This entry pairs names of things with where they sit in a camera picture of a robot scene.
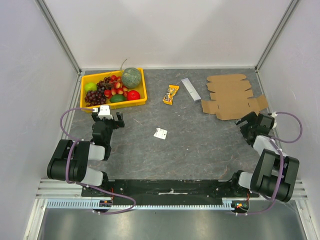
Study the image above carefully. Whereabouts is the cardboard box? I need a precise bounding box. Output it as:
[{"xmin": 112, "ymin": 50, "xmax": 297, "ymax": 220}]
[{"xmin": 201, "ymin": 74, "xmax": 269, "ymax": 121}]

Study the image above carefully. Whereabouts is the white paper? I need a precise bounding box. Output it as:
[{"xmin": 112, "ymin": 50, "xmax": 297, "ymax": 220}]
[{"xmin": 153, "ymin": 127, "xmax": 168, "ymax": 140}]

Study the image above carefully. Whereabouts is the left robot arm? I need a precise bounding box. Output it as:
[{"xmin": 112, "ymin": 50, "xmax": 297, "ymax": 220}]
[{"xmin": 47, "ymin": 112, "xmax": 125, "ymax": 197}]

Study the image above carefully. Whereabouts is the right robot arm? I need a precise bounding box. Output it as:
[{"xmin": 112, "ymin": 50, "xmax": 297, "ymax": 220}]
[{"xmin": 229, "ymin": 111, "xmax": 303, "ymax": 203}]

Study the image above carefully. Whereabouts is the clear plastic stick box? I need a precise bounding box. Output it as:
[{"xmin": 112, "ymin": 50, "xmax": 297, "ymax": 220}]
[{"xmin": 181, "ymin": 78, "xmax": 201, "ymax": 102}]

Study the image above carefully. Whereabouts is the red tomato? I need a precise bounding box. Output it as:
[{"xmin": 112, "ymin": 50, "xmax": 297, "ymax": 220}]
[{"xmin": 126, "ymin": 90, "xmax": 141, "ymax": 101}]

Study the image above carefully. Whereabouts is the dark purple grape bunch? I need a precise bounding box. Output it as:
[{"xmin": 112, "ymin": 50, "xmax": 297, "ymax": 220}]
[{"xmin": 84, "ymin": 90, "xmax": 107, "ymax": 107}]

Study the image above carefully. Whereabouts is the red cherry bunch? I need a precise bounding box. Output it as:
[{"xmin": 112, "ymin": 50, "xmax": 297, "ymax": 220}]
[{"xmin": 96, "ymin": 75, "xmax": 128, "ymax": 100}]

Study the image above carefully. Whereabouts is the yellow plastic bin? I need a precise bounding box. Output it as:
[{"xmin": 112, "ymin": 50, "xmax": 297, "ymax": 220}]
[{"xmin": 79, "ymin": 68, "xmax": 148, "ymax": 110}]

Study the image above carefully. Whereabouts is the green apple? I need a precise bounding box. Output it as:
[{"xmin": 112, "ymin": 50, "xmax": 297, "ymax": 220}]
[{"xmin": 84, "ymin": 82, "xmax": 98, "ymax": 93}]

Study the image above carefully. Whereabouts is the green netted melon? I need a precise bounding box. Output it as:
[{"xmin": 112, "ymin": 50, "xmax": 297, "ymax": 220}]
[{"xmin": 122, "ymin": 67, "xmax": 142, "ymax": 89}]

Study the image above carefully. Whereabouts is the yellow candy bag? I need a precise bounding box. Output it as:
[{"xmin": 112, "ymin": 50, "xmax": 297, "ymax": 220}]
[{"xmin": 162, "ymin": 85, "xmax": 180, "ymax": 105}]

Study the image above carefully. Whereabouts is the white tape strip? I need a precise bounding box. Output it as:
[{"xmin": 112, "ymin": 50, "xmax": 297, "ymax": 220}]
[{"xmin": 158, "ymin": 188, "xmax": 188, "ymax": 196}]

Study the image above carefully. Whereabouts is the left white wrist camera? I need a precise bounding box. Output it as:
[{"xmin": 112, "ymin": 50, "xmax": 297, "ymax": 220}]
[{"xmin": 98, "ymin": 105, "xmax": 113, "ymax": 120}]

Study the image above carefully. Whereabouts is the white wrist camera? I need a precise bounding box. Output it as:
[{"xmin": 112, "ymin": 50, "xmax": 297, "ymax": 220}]
[
  {"xmin": 98, "ymin": 105, "xmax": 113, "ymax": 120},
  {"xmin": 268, "ymin": 112, "xmax": 278, "ymax": 129}
]

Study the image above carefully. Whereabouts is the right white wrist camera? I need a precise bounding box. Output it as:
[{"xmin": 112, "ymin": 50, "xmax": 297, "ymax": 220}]
[{"xmin": 268, "ymin": 112, "xmax": 278, "ymax": 129}]

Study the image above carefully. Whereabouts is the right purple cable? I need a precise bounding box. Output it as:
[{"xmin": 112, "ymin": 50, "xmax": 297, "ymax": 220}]
[{"xmin": 234, "ymin": 111, "xmax": 304, "ymax": 217}]

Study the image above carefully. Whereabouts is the purple cable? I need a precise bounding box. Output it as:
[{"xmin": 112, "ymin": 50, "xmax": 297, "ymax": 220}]
[
  {"xmin": 59, "ymin": 107, "xmax": 137, "ymax": 215},
  {"xmin": 234, "ymin": 111, "xmax": 304, "ymax": 217}
]

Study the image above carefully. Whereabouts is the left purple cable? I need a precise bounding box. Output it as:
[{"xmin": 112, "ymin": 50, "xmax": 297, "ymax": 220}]
[{"xmin": 59, "ymin": 107, "xmax": 137, "ymax": 215}]

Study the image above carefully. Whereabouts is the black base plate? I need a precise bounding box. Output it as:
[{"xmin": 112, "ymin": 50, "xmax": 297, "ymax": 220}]
[{"xmin": 81, "ymin": 178, "xmax": 261, "ymax": 206}]

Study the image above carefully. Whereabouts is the grey slotted cable duct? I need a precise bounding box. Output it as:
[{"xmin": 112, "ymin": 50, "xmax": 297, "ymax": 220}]
[{"xmin": 46, "ymin": 198, "xmax": 236, "ymax": 211}]

